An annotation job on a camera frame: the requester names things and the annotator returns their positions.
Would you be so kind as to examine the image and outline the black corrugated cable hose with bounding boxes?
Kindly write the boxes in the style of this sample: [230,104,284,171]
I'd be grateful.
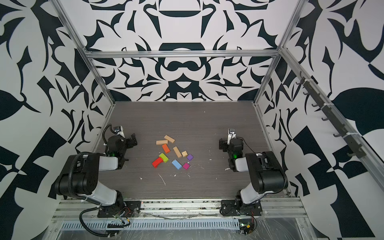
[78,206,121,238]

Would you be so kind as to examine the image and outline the white slotted cable duct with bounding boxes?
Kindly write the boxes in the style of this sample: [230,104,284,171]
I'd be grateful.
[59,218,241,232]

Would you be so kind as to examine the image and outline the green wood block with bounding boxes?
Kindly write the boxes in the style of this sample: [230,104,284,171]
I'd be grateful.
[159,153,169,163]

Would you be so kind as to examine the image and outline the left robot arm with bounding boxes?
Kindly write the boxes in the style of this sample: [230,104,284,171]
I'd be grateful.
[54,124,138,208]

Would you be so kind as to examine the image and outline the grey wall hook rack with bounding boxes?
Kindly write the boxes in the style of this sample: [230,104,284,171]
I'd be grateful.
[298,71,370,159]

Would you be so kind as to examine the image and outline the natural wood long block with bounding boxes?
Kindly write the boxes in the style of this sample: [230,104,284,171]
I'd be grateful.
[164,135,176,144]
[156,140,169,146]
[173,147,183,159]

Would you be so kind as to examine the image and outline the light blue wood block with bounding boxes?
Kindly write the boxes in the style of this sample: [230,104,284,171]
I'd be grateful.
[172,160,182,170]

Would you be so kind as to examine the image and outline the orange wood block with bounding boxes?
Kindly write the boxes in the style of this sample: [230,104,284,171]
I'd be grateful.
[162,144,171,154]

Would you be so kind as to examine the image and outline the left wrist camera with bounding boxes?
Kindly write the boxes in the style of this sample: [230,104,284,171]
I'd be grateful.
[113,126,126,138]

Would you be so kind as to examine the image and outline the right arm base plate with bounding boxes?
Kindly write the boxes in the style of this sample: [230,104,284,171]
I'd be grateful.
[220,200,263,217]

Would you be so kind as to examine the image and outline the magenta wood block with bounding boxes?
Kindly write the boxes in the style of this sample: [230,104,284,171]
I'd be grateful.
[183,163,190,170]

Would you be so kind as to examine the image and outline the aluminium cage frame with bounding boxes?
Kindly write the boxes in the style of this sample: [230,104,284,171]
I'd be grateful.
[51,1,384,188]

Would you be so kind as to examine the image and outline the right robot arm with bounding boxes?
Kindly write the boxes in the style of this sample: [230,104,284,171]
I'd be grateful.
[219,137,288,207]

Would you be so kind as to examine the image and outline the aluminium mounting rail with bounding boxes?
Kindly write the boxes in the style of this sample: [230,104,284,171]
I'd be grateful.
[52,196,308,221]

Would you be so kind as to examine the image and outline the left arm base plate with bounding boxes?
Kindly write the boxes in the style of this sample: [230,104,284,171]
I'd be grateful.
[97,201,142,218]

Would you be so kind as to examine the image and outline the green lit controller board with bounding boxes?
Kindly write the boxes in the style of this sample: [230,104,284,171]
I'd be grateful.
[239,223,255,235]

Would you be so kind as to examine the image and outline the red arch wood block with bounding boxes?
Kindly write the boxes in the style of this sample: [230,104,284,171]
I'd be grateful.
[152,157,164,169]

